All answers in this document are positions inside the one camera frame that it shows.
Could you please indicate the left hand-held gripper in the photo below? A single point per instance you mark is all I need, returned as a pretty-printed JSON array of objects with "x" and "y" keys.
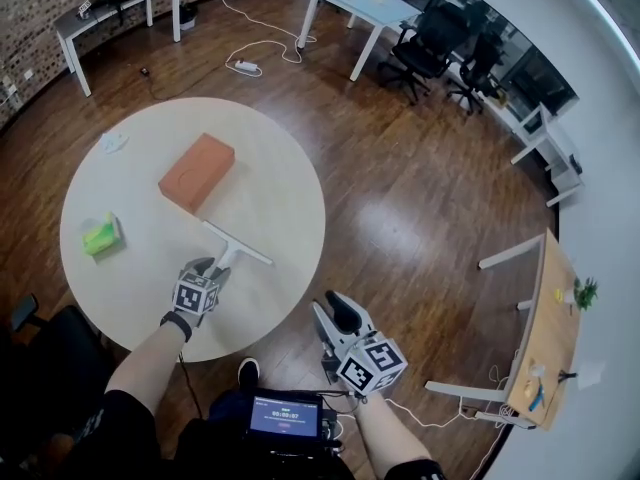
[{"x": 196, "y": 295}]

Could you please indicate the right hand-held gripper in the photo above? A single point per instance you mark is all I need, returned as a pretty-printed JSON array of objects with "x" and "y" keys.
[{"x": 370, "y": 365}]

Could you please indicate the person's left forearm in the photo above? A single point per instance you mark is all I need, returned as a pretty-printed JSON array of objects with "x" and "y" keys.
[{"x": 145, "y": 368}]

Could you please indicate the person's right forearm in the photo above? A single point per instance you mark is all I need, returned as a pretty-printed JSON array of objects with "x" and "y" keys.
[{"x": 390, "y": 433}]

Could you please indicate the black wristband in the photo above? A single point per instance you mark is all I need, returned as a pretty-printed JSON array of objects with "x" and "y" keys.
[{"x": 177, "y": 324}]

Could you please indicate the round white table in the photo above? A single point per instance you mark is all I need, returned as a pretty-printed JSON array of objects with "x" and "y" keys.
[{"x": 140, "y": 273}]

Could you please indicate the orange rectangular box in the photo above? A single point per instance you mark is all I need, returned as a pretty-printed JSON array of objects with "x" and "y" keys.
[{"x": 197, "y": 173}]

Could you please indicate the black white-soled shoe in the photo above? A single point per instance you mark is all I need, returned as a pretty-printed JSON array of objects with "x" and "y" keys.
[{"x": 248, "y": 373}]

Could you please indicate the black chest-mounted screen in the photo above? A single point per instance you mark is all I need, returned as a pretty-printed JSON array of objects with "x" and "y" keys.
[{"x": 284, "y": 414}]

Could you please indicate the green tissue packet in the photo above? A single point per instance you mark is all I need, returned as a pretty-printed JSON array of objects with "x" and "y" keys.
[{"x": 101, "y": 235}]

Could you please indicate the black armrest office chair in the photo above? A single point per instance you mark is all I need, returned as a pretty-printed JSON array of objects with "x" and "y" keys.
[{"x": 65, "y": 358}]

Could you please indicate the person's black clothing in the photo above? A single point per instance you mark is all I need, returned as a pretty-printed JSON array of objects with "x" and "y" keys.
[{"x": 125, "y": 443}]

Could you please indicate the white power strip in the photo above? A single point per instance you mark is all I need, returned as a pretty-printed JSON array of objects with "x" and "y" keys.
[{"x": 244, "y": 67}]

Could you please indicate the blue hand tool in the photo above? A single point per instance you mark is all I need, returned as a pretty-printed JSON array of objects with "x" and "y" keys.
[{"x": 538, "y": 397}]

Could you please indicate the wooden-top white-legged desk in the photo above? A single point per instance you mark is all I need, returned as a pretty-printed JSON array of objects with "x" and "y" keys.
[{"x": 555, "y": 328}]

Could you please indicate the small yellow object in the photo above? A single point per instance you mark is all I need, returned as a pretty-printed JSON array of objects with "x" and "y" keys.
[{"x": 559, "y": 295}]

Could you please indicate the small green potted plant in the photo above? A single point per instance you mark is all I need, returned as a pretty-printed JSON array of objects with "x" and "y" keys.
[{"x": 586, "y": 292}]

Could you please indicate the small dark waste bin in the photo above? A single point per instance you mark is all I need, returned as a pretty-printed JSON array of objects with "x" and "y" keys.
[{"x": 187, "y": 18}]

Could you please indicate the white paper sheet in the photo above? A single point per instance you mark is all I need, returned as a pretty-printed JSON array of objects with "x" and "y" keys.
[{"x": 590, "y": 374}]

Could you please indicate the small white desk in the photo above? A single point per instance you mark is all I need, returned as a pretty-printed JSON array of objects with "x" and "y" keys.
[{"x": 542, "y": 138}]

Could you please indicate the black mesh office chair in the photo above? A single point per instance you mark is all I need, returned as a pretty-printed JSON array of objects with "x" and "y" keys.
[
  {"x": 425, "y": 50},
  {"x": 480, "y": 70}
]

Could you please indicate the grey-top white desk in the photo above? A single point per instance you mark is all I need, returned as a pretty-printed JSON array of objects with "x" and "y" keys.
[{"x": 115, "y": 5}]

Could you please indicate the small checkered block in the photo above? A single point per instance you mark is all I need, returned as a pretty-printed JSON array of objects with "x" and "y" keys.
[{"x": 85, "y": 9}]

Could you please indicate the pale-top white desk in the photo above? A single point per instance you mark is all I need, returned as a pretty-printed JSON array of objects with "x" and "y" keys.
[{"x": 370, "y": 10}]

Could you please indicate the dark glass partition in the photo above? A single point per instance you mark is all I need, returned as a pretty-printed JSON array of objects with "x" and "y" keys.
[{"x": 520, "y": 48}]

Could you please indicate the curved wall light strip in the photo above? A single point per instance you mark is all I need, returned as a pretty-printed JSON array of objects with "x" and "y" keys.
[{"x": 607, "y": 18}]

